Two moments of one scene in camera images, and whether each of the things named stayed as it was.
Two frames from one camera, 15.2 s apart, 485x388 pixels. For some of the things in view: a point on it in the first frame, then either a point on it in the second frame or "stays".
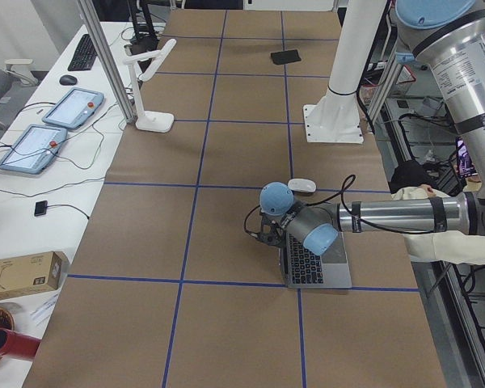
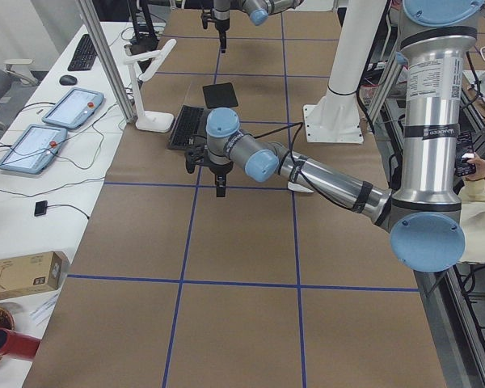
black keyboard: (85, 56) stays
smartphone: (466, 166) stays
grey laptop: (303, 268) to (191, 121)
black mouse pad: (285, 56) to (220, 95)
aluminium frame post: (127, 107) stays
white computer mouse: (301, 184) stays
